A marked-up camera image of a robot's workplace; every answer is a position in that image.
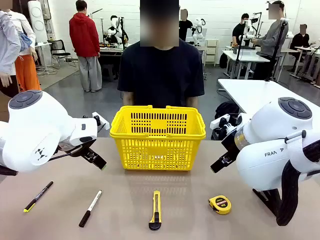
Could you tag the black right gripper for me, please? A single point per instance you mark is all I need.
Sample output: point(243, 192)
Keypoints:
point(231, 145)

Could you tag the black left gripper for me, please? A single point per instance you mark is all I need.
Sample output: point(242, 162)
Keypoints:
point(72, 148)

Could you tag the yellow tape measure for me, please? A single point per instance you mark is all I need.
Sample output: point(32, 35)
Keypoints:
point(221, 205)

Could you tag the white marker black cap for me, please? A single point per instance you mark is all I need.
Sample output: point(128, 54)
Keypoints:
point(91, 207)

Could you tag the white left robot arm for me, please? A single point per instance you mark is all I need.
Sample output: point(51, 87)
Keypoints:
point(37, 125)

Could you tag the person's left forearm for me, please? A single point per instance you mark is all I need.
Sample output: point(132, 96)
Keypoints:
point(192, 102)

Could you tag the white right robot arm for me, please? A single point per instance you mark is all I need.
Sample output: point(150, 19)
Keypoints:
point(270, 140)

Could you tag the person's right forearm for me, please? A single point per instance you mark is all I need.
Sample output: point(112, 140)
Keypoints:
point(128, 98)

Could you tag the yellow plastic shopping basket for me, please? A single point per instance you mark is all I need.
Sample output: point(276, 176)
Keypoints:
point(157, 150)

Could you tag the person in dark T-shirt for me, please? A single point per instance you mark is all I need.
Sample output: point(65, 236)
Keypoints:
point(160, 75)

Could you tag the person in red hoodie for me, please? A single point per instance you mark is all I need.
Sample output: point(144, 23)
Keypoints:
point(83, 35)

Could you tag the background person black shirt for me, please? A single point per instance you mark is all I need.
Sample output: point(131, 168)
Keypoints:
point(237, 31)
point(185, 27)

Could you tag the person in grey sweater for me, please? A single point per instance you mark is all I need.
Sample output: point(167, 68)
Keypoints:
point(271, 37)

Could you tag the seated person dark clothes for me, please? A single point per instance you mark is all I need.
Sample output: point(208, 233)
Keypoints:
point(301, 40)

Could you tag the black backpack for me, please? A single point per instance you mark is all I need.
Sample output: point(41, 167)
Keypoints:
point(226, 108)

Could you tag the black pen yellow cap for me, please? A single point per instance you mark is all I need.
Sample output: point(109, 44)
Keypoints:
point(40, 195)

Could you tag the large white table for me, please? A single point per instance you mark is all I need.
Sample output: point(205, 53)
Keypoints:
point(250, 92)

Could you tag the yellow black utility knife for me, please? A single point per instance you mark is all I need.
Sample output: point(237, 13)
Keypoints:
point(155, 220)

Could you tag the white workbench table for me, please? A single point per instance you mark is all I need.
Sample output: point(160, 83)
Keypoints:
point(247, 56)

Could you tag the white drawer cabinet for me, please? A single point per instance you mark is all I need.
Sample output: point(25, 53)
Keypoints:
point(211, 52)

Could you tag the grey workbench table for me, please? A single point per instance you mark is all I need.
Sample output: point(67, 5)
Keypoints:
point(112, 50)

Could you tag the mannequin with orange trousers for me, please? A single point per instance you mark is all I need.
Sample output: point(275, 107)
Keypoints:
point(26, 72)

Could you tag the black office chair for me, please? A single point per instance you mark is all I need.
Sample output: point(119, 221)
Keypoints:
point(58, 46)

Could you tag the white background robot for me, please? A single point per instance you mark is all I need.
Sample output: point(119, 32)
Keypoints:
point(198, 25)
point(248, 28)
point(114, 22)

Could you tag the mannequin pale shirt brown trousers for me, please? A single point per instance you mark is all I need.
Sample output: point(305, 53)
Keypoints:
point(7, 45)

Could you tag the white standing air conditioner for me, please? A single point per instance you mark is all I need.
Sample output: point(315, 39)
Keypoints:
point(37, 15)

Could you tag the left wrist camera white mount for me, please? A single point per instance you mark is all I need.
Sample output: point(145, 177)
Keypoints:
point(101, 121)

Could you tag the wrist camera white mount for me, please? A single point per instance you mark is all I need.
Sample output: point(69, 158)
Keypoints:
point(101, 121)
point(217, 123)

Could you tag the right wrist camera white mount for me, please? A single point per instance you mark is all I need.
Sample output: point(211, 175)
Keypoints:
point(217, 123)

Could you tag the black camera tripod pole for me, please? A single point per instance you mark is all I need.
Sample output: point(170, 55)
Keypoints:
point(276, 50)

